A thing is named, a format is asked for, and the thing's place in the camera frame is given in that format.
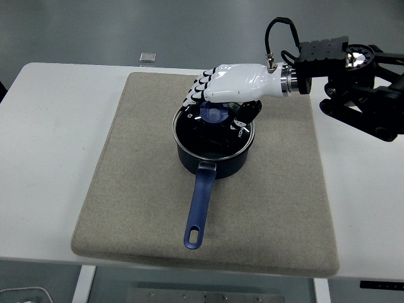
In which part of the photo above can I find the beige fabric mat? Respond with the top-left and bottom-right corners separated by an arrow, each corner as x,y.
69,71 -> 340,279

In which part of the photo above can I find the dark pot with blue handle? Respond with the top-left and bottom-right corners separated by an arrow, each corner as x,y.
175,138 -> 253,250

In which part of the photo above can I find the black box under table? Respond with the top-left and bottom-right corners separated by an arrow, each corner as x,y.
359,280 -> 404,290

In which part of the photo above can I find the white table leg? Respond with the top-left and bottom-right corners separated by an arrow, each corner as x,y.
312,279 -> 331,303
71,265 -> 97,303

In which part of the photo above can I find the white rounded object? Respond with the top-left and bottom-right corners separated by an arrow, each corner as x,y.
0,286 -> 53,303

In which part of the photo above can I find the glass lid with blue knob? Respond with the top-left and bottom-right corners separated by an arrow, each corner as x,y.
172,101 -> 256,160

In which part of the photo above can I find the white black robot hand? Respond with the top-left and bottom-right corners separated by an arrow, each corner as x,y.
182,62 -> 287,130

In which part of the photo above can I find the grey metal plate with screws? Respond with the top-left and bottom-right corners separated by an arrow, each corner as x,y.
126,287 -> 285,303

